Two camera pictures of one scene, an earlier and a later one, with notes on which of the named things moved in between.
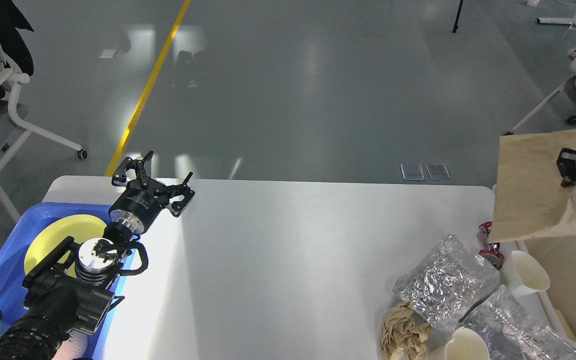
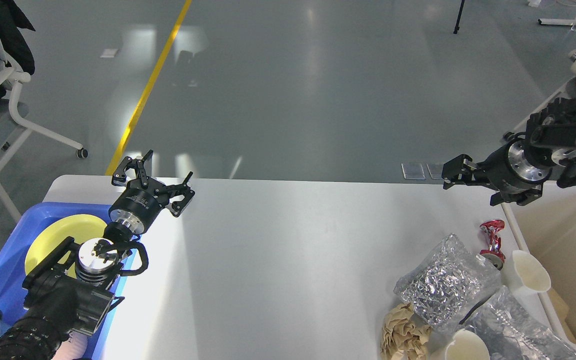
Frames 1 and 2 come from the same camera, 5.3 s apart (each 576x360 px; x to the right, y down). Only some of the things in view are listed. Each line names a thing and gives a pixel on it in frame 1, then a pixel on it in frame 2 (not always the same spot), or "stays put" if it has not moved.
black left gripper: (138, 204) stays put
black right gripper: (574, 168) to (518, 165)
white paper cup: (529, 271) stays put
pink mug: (74, 347) stays put
